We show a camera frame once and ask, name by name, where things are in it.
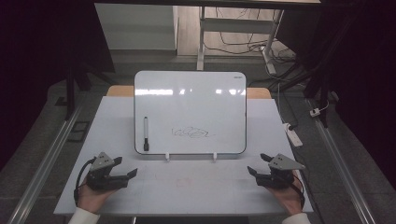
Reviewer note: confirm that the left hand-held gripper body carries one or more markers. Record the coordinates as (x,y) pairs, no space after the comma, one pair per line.
(104,181)

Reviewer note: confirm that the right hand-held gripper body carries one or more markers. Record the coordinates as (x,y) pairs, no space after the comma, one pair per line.
(278,175)

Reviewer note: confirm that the person's left hand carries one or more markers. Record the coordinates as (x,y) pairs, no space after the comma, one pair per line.
(91,197)

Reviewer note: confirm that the person's right hand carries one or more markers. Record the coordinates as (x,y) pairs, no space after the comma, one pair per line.
(288,199)

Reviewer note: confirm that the white power strip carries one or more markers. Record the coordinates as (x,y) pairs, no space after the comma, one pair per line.
(292,134)

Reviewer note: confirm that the white marker with black cap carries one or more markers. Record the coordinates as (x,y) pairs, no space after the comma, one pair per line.
(145,133)

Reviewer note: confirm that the white whiteboard support clip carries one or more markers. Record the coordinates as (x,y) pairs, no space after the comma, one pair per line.
(214,156)
(167,156)

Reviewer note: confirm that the small white plug adapter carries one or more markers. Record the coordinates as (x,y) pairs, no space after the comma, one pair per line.
(315,112)

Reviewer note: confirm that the wooden table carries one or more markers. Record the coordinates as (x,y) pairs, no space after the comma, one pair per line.
(120,91)

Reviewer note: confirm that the black metal stand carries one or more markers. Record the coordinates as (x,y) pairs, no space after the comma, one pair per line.
(71,93)
(323,77)

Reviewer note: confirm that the white whiteboard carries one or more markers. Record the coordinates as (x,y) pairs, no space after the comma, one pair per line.
(190,112)

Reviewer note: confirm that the grey cabinet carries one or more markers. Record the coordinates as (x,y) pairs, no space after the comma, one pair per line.
(135,26)

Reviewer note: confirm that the aluminium rail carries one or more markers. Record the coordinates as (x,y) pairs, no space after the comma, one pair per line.
(342,168)
(46,168)

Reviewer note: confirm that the white metal desk frame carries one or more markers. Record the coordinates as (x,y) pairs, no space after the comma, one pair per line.
(236,25)

